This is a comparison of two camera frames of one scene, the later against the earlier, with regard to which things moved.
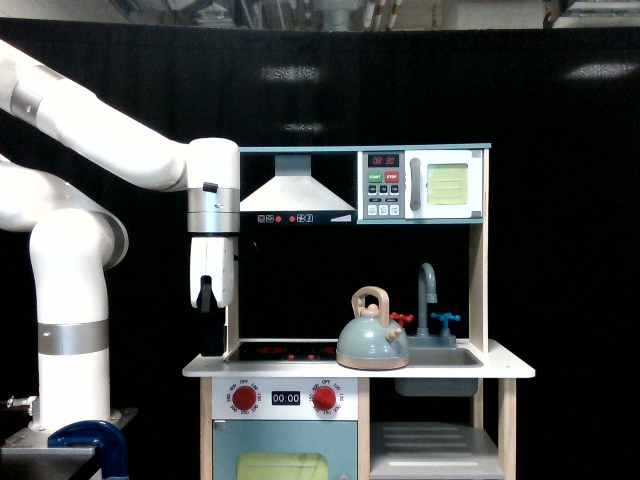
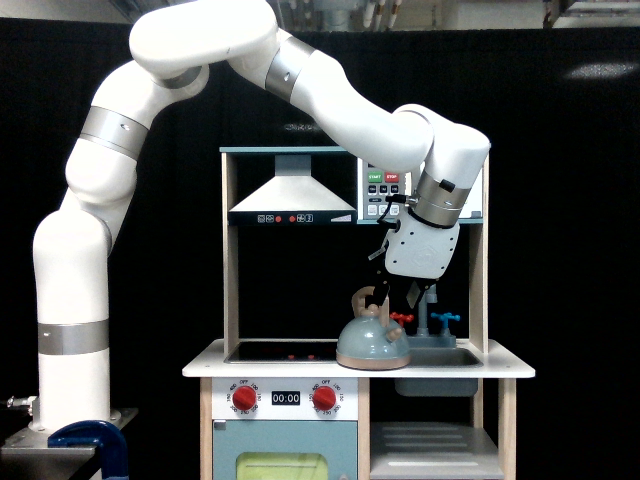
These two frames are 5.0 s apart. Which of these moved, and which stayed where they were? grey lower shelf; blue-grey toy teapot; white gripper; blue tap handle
Moved: white gripper
Stayed: blue tap handle; grey lower shelf; blue-grey toy teapot
